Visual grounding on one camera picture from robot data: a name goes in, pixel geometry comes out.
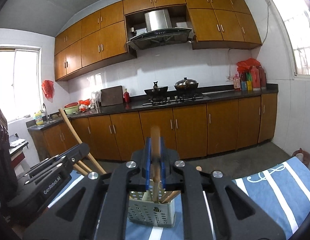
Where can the lower wooden cabinets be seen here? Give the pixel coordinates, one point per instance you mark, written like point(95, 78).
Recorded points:
point(220, 123)

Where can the red bottle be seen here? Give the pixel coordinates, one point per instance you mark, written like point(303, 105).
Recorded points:
point(126, 96)

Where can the black wok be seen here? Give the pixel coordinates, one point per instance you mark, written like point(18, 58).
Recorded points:
point(157, 91)

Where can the yellow detergent bottle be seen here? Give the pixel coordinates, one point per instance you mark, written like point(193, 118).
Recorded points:
point(39, 118)

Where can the black countertop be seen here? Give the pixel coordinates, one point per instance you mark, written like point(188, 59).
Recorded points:
point(204, 95)

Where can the green perforated utensil holder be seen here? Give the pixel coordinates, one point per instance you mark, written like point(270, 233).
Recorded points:
point(143, 210)

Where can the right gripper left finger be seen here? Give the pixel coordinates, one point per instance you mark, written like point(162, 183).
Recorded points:
point(97, 206)

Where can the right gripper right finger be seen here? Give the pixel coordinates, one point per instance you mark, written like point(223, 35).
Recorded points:
point(213, 206)

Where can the right window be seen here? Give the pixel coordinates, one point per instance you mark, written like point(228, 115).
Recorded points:
point(294, 16)

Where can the red bag on counter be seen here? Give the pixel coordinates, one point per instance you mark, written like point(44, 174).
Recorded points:
point(84, 105)

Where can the blue white striped tablecloth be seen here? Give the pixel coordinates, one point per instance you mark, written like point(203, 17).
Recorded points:
point(272, 204)

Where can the dark cutting board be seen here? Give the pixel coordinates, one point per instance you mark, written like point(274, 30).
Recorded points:
point(112, 96)

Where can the left window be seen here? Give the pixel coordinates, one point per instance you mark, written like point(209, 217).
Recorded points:
point(19, 83)

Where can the window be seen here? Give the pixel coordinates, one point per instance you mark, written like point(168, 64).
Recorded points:
point(19, 83)
point(294, 16)

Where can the green bowl red lid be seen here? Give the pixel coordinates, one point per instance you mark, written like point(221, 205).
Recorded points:
point(71, 108)

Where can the wooden cabinets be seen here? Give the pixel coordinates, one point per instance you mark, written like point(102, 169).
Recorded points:
point(116, 32)
point(220, 123)

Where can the upper wooden cabinets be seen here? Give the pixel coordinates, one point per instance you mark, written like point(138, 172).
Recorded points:
point(116, 32)

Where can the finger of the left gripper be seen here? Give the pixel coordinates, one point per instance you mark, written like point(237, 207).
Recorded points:
point(70, 156)
point(39, 167)

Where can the red plastic bag hanging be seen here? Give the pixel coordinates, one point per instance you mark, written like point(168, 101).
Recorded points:
point(48, 89)

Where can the lidded cooking pot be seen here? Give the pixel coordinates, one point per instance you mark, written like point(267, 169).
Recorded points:
point(186, 86)

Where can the gas stove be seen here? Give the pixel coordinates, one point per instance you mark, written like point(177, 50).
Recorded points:
point(173, 100)

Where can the steel range hood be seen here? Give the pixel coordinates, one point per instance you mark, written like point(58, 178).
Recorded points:
point(158, 27)

